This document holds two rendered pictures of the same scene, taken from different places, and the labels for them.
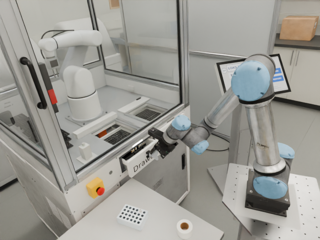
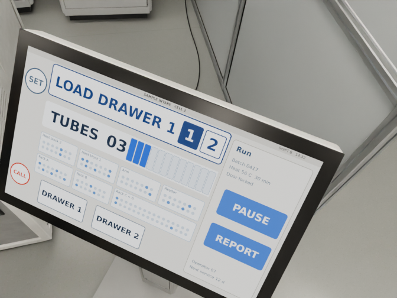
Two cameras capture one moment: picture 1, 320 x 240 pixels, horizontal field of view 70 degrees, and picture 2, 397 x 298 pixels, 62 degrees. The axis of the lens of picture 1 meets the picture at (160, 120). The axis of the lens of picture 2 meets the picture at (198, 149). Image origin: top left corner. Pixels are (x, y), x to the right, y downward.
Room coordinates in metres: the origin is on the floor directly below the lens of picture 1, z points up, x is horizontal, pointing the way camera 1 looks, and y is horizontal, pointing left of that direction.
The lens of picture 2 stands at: (1.42, -0.89, 1.55)
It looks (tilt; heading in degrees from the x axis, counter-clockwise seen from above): 57 degrees down; 26
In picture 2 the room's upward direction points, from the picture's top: 10 degrees clockwise
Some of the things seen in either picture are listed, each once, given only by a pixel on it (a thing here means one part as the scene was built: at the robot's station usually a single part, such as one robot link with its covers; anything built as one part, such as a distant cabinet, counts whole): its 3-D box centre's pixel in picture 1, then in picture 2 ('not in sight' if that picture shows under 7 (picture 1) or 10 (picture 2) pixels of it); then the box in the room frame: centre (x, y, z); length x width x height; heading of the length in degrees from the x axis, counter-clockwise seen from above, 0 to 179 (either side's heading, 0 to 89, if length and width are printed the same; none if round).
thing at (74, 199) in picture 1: (95, 126); not in sight; (1.44, 0.47, 0.87); 1.02 x 0.95 x 0.14; 138
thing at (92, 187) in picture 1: (95, 187); not in sight; (0.83, 0.34, 0.88); 0.07 x 0.05 x 0.07; 138
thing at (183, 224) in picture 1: (184, 228); not in sight; (0.63, -0.07, 0.78); 0.07 x 0.07 x 0.04
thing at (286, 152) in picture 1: (276, 159); not in sight; (0.76, -0.49, 1.02); 0.13 x 0.12 x 0.14; 146
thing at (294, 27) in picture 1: (298, 27); not in sight; (3.46, -2.12, 1.04); 0.41 x 0.32 x 0.28; 47
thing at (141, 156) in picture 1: (146, 155); not in sight; (1.05, 0.09, 0.87); 0.29 x 0.02 x 0.11; 138
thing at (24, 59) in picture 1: (35, 85); not in sight; (0.76, 0.41, 1.45); 0.05 x 0.03 x 0.19; 48
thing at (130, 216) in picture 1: (133, 216); not in sight; (0.72, 0.17, 0.78); 0.12 x 0.08 x 0.04; 64
